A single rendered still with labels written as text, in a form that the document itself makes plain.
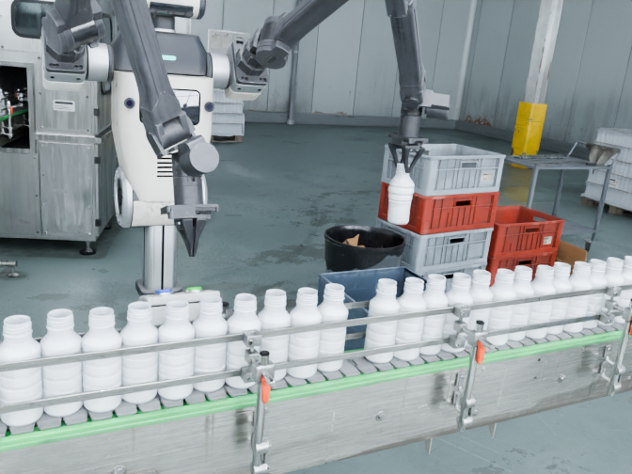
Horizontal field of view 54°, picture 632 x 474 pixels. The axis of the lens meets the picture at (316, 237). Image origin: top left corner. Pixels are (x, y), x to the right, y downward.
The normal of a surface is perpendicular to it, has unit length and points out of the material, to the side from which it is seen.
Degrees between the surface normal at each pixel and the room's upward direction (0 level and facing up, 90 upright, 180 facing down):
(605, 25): 90
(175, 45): 90
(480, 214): 90
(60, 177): 90
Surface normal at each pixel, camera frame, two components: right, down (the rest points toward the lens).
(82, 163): 0.15, 0.29
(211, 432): 0.44, 0.29
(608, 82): -0.89, 0.05
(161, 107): 0.67, 0.40
